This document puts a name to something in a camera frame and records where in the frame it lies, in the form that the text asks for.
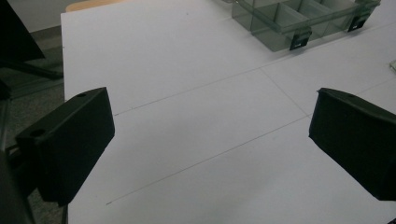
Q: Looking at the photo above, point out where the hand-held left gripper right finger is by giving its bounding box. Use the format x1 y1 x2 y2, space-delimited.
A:
308 87 396 202

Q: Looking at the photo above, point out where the light wooden board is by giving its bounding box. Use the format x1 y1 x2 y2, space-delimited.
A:
64 0 125 13

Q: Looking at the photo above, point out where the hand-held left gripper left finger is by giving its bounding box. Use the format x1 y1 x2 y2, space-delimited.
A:
14 87 116 207

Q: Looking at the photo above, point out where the clear green compartment organizer box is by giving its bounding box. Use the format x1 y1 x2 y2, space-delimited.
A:
221 0 381 52

